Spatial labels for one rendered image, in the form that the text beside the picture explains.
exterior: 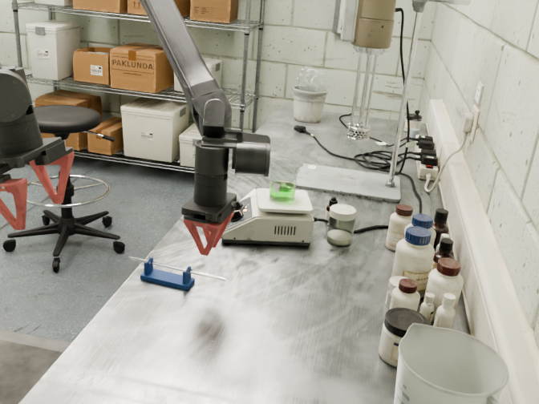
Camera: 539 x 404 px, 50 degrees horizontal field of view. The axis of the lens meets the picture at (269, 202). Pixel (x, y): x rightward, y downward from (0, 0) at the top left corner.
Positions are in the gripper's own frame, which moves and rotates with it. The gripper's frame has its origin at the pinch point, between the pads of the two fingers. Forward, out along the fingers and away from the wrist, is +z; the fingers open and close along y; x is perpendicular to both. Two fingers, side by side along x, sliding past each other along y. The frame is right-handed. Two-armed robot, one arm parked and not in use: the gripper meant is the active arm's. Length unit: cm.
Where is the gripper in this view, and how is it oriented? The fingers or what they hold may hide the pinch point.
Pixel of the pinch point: (208, 246)
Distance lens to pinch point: 104.9
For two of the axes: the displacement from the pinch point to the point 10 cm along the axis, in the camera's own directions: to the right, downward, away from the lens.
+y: 3.0, -3.5, 8.9
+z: -0.8, 9.2, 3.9
